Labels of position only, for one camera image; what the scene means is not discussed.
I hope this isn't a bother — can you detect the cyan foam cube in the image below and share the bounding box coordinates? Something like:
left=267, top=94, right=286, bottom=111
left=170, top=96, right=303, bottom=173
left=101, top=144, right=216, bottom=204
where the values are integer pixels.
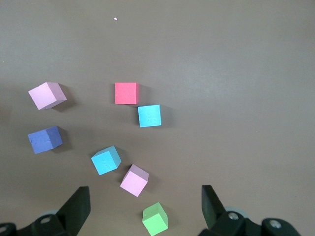
left=137, top=104, right=162, bottom=128
left=91, top=145, right=122, bottom=176

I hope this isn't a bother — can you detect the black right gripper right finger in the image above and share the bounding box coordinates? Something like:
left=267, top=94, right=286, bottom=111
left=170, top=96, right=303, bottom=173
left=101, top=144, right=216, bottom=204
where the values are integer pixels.
left=198, top=184, right=303, bottom=236

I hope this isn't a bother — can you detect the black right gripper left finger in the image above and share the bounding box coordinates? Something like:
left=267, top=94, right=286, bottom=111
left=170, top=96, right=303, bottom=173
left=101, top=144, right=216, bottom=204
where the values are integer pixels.
left=0, top=186, right=91, bottom=236

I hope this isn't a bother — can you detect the purple foam cube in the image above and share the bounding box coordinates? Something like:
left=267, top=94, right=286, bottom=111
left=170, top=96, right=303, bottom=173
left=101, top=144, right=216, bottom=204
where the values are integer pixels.
left=27, top=125, right=63, bottom=154

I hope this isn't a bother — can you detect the red foam cube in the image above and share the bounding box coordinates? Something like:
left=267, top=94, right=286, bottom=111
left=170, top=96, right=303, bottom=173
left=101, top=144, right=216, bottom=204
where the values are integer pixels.
left=114, top=82, right=140, bottom=105

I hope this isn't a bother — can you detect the green foam cube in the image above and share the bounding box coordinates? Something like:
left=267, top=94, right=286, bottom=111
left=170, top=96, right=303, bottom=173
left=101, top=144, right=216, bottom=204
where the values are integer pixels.
left=142, top=202, right=169, bottom=236

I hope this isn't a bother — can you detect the pink foam cube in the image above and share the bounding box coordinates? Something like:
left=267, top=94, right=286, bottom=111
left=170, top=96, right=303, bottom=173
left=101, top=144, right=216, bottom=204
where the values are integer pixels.
left=28, top=82, right=67, bottom=111
left=120, top=164, right=150, bottom=198

